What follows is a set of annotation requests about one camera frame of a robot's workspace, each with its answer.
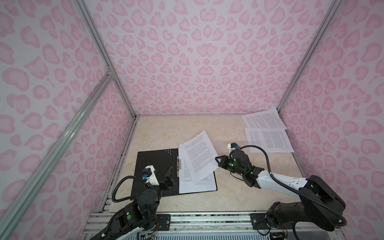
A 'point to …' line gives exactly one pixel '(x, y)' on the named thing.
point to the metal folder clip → (178, 166)
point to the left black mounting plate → (164, 222)
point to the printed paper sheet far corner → (269, 118)
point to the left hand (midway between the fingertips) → (165, 167)
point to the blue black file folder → (161, 161)
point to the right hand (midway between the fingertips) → (214, 157)
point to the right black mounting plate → (259, 222)
